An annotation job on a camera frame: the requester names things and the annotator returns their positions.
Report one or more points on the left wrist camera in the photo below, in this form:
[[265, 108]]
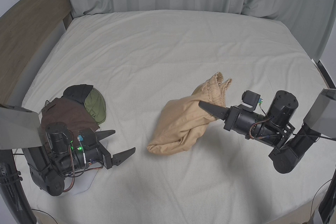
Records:
[[88, 139]]

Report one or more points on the tan shorts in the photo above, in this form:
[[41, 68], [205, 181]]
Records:
[[178, 123]]

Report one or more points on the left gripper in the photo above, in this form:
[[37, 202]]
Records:
[[94, 157]]

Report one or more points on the brown garment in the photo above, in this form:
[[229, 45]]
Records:
[[65, 112]]

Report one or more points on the olive green garment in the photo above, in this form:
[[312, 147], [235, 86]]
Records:
[[95, 104]]

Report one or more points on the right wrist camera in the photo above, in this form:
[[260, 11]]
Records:
[[250, 98]]

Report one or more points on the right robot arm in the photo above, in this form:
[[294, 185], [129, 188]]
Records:
[[288, 149]]

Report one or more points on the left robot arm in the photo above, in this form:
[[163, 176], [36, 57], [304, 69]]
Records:
[[39, 165]]

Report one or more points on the white garment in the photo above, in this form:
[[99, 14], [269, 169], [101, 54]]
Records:
[[84, 183]]

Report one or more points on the bed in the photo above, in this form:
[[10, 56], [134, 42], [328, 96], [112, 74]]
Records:
[[157, 47]]

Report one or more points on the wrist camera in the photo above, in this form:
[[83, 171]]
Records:
[[88, 139], [250, 98]]

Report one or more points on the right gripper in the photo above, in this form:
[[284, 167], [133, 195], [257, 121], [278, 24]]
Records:
[[240, 120]]

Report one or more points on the black garment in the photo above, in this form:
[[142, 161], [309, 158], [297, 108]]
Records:
[[76, 93]]

